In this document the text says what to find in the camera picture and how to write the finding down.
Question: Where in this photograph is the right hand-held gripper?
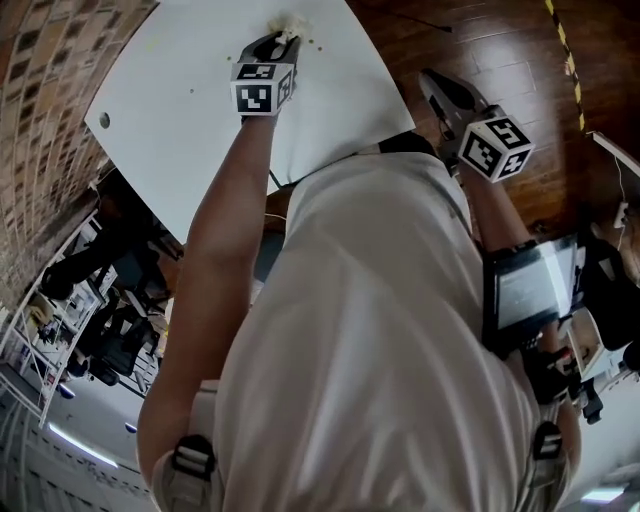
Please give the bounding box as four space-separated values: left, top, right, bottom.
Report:
417 68 536 185

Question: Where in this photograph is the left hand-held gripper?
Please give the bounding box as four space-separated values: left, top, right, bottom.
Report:
229 30 302 118

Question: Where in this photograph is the white cloth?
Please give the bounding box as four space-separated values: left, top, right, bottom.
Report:
266 10 310 44

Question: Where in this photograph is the person's left forearm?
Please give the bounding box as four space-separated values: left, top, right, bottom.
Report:
182 114 280 281

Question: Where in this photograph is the yellow black floor tape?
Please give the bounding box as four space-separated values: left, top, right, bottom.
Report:
543 0 587 132

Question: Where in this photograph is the white desk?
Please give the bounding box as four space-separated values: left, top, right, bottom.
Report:
587 129 640 174

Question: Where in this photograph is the black tablet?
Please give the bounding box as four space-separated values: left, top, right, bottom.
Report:
481 233 586 347

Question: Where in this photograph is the dark grey swivel chair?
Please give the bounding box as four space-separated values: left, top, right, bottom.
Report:
249 230 289 301

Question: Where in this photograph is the person's white shirt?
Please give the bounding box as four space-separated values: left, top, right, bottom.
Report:
149 148 584 512

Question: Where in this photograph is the black mesh office chair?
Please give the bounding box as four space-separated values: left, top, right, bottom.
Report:
39 234 171 306
74 299 164 389

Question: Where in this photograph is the cardboard box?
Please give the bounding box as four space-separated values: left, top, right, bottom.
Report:
28 299 57 324

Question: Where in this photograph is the white metal shelf rack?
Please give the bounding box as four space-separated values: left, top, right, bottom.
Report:
0 209 106 426

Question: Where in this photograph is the ceiling light strip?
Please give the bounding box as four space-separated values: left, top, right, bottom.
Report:
47 422 121 470

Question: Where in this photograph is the thin black floor cable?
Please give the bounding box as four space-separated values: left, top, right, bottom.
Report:
394 12 454 34

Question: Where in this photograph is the black elbow strap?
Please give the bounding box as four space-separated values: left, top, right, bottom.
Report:
522 344 572 407

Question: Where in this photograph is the beige strap black buckle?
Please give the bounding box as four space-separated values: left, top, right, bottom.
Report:
529 421 569 512
167 433 221 512

